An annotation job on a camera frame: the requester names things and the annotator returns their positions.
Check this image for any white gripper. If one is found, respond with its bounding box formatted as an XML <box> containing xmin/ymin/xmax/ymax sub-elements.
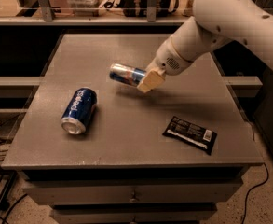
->
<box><xmin>137</xmin><ymin>38</ymin><xmax>193</xmax><ymax>93</ymax></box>

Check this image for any silver blue redbull can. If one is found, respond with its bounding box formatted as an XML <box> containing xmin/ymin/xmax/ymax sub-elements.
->
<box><xmin>109</xmin><ymin>63</ymin><xmax>146</xmax><ymax>87</ymax></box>

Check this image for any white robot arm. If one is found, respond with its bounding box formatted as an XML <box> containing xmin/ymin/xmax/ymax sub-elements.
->
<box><xmin>137</xmin><ymin>0</ymin><xmax>273</xmax><ymax>92</ymax></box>

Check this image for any blue pepsi can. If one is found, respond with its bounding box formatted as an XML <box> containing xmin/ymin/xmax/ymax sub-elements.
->
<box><xmin>61</xmin><ymin>88</ymin><xmax>97</xmax><ymax>135</ymax></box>

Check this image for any black snack packet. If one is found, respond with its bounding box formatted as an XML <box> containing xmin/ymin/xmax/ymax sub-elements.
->
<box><xmin>163</xmin><ymin>116</ymin><xmax>217</xmax><ymax>155</ymax></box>

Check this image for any black backpack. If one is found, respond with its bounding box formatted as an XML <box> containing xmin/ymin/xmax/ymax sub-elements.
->
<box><xmin>104</xmin><ymin>0</ymin><xmax>179</xmax><ymax>17</ymax></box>

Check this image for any grey upper drawer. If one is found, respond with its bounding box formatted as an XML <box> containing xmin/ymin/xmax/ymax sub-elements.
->
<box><xmin>23</xmin><ymin>178</ymin><xmax>242</xmax><ymax>206</ymax></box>

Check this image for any grey drawer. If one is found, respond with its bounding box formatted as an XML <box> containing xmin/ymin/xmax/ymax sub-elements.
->
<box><xmin>23</xmin><ymin>178</ymin><xmax>242</xmax><ymax>206</ymax></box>
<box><xmin>50</xmin><ymin>203</ymin><xmax>217</xmax><ymax>224</ymax></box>

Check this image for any grey lower drawer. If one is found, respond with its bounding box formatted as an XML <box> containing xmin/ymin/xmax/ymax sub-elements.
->
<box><xmin>50</xmin><ymin>203</ymin><xmax>217</xmax><ymax>224</ymax></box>

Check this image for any grey metal shelf rail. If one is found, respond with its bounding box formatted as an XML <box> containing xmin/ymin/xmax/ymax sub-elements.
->
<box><xmin>0</xmin><ymin>0</ymin><xmax>188</xmax><ymax>26</ymax></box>

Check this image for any black floor cable right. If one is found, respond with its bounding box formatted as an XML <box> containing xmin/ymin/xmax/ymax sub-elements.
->
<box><xmin>239</xmin><ymin>162</ymin><xmax>270</xmax><ymax>224</ymax></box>

